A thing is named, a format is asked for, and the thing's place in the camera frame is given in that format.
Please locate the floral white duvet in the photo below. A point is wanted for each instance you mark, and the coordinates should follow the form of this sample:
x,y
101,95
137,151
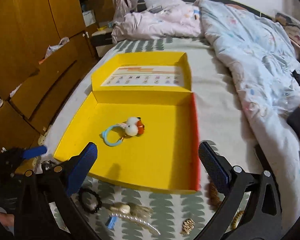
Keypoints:
x,y
261,58

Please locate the light blue hair clip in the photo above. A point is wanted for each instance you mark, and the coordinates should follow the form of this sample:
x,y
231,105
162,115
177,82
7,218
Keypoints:
x,y
111,222

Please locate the pink white blanket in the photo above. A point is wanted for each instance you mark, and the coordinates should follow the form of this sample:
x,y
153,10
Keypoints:
x,y
162,18

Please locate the wooden wardrobe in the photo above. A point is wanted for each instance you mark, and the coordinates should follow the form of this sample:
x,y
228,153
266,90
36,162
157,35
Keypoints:
x,y
33,94

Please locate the pearl hair claw clip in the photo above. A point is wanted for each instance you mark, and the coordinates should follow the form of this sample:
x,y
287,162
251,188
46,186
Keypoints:
x,y
141,222

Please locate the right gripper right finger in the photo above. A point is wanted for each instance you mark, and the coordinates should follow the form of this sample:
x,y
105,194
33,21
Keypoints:
x,y
261,218

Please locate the white plastic bag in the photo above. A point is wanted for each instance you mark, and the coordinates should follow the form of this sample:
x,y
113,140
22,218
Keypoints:
x,y
51,49

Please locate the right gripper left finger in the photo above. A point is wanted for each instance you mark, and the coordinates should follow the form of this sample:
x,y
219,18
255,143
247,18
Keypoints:
x,y
68,181

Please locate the yellow cardboard box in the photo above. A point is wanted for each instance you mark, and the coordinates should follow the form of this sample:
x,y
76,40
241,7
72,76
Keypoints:
x,y
141,114

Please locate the leaf pattern bed sheet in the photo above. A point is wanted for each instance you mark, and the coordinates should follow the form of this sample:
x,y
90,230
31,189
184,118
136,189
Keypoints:
x,y
221,123

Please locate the gold chain earrings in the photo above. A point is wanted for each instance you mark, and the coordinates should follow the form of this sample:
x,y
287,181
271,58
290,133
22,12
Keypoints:
x,y
187,226

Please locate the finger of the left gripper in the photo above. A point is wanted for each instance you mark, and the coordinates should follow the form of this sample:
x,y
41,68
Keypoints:
x,y
34,152

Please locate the cream bow hair clip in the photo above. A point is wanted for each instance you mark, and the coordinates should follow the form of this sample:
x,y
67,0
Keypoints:
x,y
121,208

